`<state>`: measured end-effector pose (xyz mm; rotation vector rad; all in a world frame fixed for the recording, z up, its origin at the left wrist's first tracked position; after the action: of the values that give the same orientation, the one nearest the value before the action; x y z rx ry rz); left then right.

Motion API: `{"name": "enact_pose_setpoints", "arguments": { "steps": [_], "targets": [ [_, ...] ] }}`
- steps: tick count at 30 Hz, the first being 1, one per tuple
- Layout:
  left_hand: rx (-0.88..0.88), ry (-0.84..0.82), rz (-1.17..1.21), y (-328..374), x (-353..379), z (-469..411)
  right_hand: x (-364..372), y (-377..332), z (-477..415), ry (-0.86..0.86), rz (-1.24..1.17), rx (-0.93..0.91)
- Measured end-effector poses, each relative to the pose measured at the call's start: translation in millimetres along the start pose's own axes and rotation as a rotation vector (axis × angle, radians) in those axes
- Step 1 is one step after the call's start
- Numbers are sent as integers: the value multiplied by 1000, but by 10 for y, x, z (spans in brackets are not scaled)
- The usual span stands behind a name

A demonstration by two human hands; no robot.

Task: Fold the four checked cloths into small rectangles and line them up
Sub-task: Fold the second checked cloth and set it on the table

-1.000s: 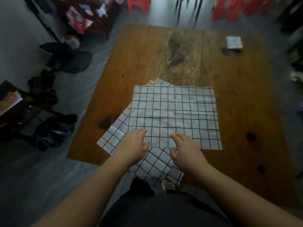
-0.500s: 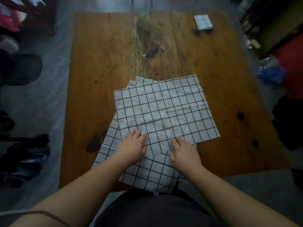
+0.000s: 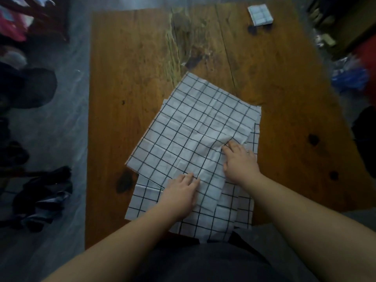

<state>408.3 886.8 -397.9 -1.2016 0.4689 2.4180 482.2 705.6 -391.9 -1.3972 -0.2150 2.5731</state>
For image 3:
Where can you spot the person's left forearm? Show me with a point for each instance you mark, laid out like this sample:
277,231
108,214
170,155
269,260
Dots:
111,252

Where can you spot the black standing fan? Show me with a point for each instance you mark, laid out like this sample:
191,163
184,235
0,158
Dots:
32,88

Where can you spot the brown cardboard sheet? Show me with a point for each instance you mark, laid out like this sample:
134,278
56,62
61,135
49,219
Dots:
355,29

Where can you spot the white blue printed paper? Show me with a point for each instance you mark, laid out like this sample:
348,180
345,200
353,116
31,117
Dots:
32,1

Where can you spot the person's right hand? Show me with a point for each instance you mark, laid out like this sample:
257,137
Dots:
242,165

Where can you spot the black backpack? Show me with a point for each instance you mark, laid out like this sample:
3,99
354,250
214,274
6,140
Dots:
365,140

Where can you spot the blue plastic bag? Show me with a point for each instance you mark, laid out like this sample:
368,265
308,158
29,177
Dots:
351,76

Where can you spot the person's black top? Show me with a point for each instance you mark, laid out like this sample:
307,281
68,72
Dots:
205,261

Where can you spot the dark shelf unit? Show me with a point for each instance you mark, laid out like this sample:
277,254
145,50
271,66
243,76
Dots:
329,5

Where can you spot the pile of packaging scraps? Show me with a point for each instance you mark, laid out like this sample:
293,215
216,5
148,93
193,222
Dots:
324,38

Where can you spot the person's left hand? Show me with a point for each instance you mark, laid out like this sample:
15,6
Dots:
179,199

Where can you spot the black blue bag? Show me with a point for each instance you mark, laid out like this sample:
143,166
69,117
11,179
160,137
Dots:
44,199

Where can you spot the person's right forearm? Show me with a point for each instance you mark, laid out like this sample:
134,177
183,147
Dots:
317,229

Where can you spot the pink plastic bag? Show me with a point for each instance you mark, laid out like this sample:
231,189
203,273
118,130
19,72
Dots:
13,26

